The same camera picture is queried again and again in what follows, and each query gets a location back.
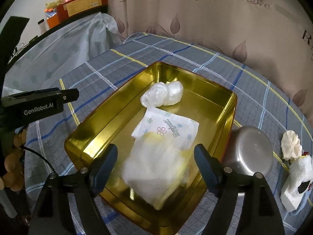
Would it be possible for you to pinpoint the steel bowl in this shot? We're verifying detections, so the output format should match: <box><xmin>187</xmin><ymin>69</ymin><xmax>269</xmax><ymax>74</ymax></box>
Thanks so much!
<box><xmin>221</xmin><ymin>125</ymin><xmax>274</xmax><ymax>177</ymax></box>

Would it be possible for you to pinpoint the white cup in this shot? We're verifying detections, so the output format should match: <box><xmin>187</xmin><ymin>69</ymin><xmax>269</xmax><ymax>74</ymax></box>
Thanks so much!
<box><xmin>37</xmin><ymin>19</ymin><xmax>49</xmax><ymax>34</ymax></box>

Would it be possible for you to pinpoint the white tissue packet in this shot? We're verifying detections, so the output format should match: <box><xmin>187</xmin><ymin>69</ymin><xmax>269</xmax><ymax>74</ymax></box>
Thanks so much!
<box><xmin>122</xmin><ymin>132</ymin><xmax>196</xmax><ymax>211</ymax></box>

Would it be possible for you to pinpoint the red yellow cardboard box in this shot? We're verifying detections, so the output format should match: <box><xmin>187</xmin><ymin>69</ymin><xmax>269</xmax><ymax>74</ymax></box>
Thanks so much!
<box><xmin>56</xmin><ymin>0</ymin><xmax>108</xmax><ymax>22</ymax></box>

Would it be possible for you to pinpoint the cream satin cloth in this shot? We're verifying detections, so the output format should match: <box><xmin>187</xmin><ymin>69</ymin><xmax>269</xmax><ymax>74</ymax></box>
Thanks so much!
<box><xmin>281</xmin><ymin>130</ymin><xmax>302</xmax><ymax>161</ymax></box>

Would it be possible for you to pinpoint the beige leaf print curtain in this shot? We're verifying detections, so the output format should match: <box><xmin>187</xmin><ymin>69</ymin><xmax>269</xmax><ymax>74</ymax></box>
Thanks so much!
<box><xmin>108</xmin><ymin>0</ymin><xmax>313</xmax><ymax>118</ymax></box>

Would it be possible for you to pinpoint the white plastic bag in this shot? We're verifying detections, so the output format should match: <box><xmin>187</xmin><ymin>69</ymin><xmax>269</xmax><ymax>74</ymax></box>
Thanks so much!
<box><xmin>140</xmin><ymin>80</ymin><xmax>184</xmax><ymax>108</ymax></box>

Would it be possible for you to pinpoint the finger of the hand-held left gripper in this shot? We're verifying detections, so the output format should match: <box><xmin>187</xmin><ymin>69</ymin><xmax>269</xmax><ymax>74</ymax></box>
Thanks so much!
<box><xmin>59</xmin><ymin>88</ymin><xmax>79</xmax><ymax>104</ymax></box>

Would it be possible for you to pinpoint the white red fluffy sock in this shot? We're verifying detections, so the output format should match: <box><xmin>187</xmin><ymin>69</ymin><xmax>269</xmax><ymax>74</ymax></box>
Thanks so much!
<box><xmin>289</xmin><ymin>152</ymin><xmax>313</xmax><ymax>195</ymax></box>

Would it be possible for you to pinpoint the black cable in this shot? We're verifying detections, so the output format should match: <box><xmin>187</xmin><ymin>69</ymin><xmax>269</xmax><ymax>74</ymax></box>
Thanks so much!
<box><xmin>18</xmin><ymin>145</ymin><xmax>56</xmax><ymax>174</ymax></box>

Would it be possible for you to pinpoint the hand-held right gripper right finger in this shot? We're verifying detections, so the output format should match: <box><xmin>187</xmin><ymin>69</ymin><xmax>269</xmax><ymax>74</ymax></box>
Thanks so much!
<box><xmin>194</xmin><ymin>144</ymin><xmax>286</xmax><ymax>235</ymax></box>

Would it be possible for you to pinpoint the brown plush toy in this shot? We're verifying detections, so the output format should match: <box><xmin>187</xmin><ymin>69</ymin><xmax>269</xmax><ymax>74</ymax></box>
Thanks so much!
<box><xmin>0</xmin><ymin>127</ymin><xmax>28</xmax><ymax>191</ymax></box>

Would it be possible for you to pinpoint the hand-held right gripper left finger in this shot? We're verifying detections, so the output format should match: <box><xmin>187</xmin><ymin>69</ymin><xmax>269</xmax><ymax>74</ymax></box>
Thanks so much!
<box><xmin>28</xmin><ymin>143</ymin><xmax>118</xmax><ymax>235</ymax></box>

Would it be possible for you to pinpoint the floral print tissue packet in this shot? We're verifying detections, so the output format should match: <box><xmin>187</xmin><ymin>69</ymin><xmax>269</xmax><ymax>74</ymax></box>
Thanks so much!
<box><xmin>131</xmin><ymin>107</ymin><xmax>200</xmax><ymax>151</ymax></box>

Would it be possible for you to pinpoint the translucent plastic cover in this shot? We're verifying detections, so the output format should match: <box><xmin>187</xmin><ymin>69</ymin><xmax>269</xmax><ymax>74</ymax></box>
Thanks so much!
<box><xmin>0</xmin><ymin>12</ymin><xmax>123</xmax><ymax>103</ymax></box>

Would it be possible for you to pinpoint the golden tin box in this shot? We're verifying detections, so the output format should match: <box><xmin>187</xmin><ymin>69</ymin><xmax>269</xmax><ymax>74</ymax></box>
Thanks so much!
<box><xmin>64</xmin><ymin>62</ymin><xmax>238</xmax><ymax>229</ymax></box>

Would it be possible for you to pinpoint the grey plaid bedsheet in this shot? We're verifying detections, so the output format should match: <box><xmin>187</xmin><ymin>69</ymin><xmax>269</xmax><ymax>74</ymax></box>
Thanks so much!
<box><xmin>23</xmin><ymin>32</ymin><xmax>313</xmax><ymax>235</ymax></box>

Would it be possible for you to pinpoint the orange box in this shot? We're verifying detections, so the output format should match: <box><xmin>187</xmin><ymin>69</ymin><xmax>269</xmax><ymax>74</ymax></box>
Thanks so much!
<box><xmin>46</xmin><ymin>12</ymin><xmax>60</xmax><ymax>29</ymax></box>

